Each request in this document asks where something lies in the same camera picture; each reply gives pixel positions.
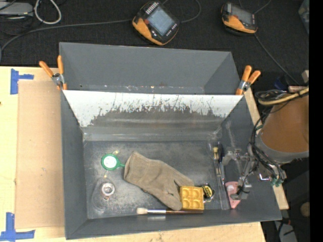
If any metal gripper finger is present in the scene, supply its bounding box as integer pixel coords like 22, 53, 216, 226
231, 176, 253, 201
221, 147, 250, 166

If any black and yellow tape measure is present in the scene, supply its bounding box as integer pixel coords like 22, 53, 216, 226
201, 183, 216, 203

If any yellow toy building block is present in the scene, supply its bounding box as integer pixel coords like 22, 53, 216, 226
179, 185, 205, 211

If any tan leather work glove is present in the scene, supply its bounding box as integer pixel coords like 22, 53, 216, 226
123, 151, 195, 211

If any green and white round disc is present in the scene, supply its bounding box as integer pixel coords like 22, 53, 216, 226
100, 153, 126, 171

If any grey metal bin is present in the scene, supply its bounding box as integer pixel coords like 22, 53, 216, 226
58, 42, 283, 240

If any brown cardboard board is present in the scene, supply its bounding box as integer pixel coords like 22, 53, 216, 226
14, 79, 65, 229

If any brown-handled paintbrush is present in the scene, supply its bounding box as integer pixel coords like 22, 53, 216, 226
136, 207, 204, 215

